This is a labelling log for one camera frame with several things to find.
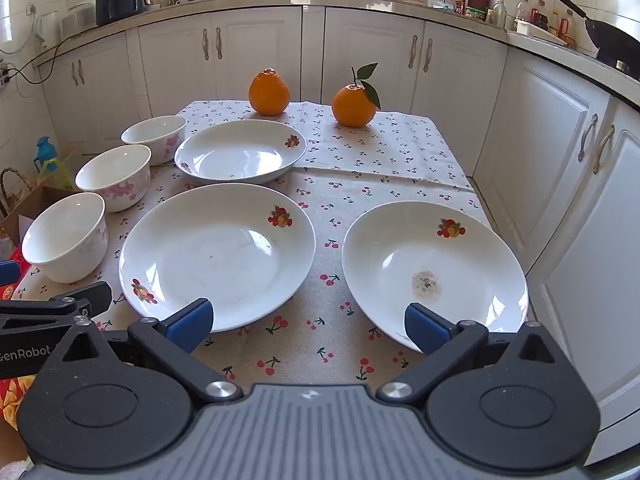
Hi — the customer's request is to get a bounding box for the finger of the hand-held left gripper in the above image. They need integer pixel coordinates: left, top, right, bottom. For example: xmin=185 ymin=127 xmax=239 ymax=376
xmin=47 ymin=281 xmax=112 ymax=318

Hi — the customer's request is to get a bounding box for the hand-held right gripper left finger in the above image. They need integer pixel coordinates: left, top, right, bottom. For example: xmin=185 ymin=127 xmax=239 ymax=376
xmin=37 ymin=298 xmax=247 ymax=406

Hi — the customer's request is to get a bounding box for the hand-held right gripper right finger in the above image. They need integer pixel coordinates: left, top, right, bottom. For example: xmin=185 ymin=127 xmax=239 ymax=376
xmin=375 ymin=303 xmax=576 ymax=406

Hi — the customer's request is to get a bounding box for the white pink-floral bowl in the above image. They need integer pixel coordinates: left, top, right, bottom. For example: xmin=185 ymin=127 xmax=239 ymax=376
xmin=121 ymin=115 xmax=187 ymax=167
xmin=75 ymin=144 xmax=152 ymax=213
xmin=21 ymin=192 xmax=108 ymax=284

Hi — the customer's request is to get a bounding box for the large white fruit-print plate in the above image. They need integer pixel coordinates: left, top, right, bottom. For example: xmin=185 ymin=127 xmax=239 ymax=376
xmin=118 ymin=183 xmax=317 ymax=333

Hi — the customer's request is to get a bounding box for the stained white fruit-print plate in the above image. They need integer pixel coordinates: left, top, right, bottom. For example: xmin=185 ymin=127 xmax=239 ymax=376
xmin=341 ymin=201 xmax=529 ymax=353

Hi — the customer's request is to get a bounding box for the small white fruit-print plate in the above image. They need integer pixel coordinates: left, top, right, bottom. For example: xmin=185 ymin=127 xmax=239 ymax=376
xmin=174 ymin=119 xmax=307 ymax=184

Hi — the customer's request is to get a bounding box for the red printed bag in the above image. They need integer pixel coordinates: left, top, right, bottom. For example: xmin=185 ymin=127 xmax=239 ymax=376
xmin=0 ymin=376 xmax=36 ymax=428

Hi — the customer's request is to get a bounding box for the beige cherry-print tablecloth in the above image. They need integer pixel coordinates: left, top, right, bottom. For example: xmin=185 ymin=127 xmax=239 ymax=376
xmin=10 ymin=160 xmax=506 ymax=392

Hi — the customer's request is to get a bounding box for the cardboard box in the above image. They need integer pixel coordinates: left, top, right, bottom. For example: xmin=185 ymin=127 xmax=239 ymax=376
xmin=0 ymin=180 xmax=68 ymax=243

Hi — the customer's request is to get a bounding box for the wicker basket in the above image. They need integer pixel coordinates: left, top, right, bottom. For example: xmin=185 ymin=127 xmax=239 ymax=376
xmin=0 ymin=167 xmax=34 ymax=217

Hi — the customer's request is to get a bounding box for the teal plastic jug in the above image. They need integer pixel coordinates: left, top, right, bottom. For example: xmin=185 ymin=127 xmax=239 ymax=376
xmin=34 ymin=136 xmax=60 ymax=177

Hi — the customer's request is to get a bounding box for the white cherry-print cloth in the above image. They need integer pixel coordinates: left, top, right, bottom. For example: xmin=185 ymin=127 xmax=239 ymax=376
xmin=172 ymin=100 xmax=476 ymax=193

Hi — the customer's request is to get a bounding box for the orange with green leaves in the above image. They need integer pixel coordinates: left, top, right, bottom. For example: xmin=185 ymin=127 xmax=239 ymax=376
xmin=332 ymin=63 xmax=381 ymax=128

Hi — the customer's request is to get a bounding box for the leafless orange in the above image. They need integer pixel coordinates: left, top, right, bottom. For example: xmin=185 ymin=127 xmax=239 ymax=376
xmin=248 ymin=67 xmax=292 ymax=116

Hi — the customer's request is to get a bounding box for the white countertop container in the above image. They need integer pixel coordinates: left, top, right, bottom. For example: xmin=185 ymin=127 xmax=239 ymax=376
xmin=60 ymin=2 xmax=99 ymax=37

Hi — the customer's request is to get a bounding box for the white plastic tray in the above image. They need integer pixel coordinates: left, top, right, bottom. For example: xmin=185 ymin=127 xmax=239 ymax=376
xmin=514 ymin=18 xmax=568 ymax=43

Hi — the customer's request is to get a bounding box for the orange oil bottle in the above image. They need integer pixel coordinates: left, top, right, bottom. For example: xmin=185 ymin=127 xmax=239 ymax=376
xmin=560 ymin=9 xmax=577 ymax=47

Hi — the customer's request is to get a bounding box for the black wok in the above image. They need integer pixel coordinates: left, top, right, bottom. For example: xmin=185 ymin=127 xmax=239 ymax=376
xmin=543 ymin=0 xmax=640 ymax=80

